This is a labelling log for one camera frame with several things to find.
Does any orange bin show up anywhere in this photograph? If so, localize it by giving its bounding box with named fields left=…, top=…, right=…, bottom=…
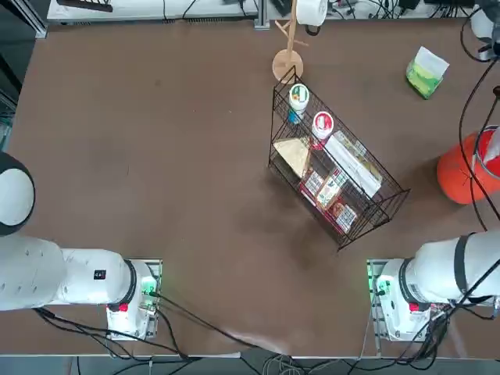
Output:
left=436, top=125, right=500, bottom=205

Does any orange snack box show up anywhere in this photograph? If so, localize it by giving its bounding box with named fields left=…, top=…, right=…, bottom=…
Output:
left=315, top=176, right=341, bottom=211

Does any aluminium profile post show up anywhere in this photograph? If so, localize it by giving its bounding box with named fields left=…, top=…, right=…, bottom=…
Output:
left=254, top=0, right=271, bottom=30

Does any aluminium frame rail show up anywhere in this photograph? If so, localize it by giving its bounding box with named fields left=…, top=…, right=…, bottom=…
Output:
left=15, top=0, right=48, bottom=39

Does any red patterned snack box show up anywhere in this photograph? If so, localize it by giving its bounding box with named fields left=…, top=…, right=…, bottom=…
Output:
left=298, top=170, right=359, bottom=236

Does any black wire shelf rack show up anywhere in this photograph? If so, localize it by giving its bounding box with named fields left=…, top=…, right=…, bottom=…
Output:
left=267, top=65, right=411, bottom=252

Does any wooden roll holder stand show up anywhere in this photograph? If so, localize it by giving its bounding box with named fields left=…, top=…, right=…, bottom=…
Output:
left=272, top=0, right=309, bottom=85

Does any green-lid white jar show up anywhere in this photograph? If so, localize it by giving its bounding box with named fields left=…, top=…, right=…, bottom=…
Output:
left=287, top=83, right=311, bottom=118

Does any long white yellow box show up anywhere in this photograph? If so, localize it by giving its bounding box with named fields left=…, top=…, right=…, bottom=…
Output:
left=323, top=130, right=384, bottom=198

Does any black cable on table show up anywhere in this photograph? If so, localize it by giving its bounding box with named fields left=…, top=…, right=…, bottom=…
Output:
left=154, top=291, right=292, bottom=359

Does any white tissue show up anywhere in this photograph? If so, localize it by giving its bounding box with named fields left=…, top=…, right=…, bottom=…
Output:
left=412, top=45, right=450, bottom=77
left=483, top=127, right=500, bottom=166

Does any wrapped triangle sandwich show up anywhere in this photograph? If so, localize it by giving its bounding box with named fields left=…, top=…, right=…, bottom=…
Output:
left=272, top=135, right=314, bottom=179

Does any green tissue pack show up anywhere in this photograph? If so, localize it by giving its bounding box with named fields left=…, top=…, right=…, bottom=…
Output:
left=405, top=58, right=447, bottom=101

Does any white paper towel roll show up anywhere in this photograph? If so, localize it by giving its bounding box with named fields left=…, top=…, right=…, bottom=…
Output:
left=295, top=0, right=329, bottom=27

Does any red-lid white jar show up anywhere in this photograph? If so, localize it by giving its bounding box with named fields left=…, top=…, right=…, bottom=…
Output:
left=311, top=111, right=336, bottom=152

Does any dark brown wooden rack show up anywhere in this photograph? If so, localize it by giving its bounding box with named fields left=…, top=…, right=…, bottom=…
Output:
left=56, top=0, right=114, bottom=13

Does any white bench top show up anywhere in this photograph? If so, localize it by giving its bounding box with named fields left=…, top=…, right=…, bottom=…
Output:
left=46, top=0, right=259, bottom=21

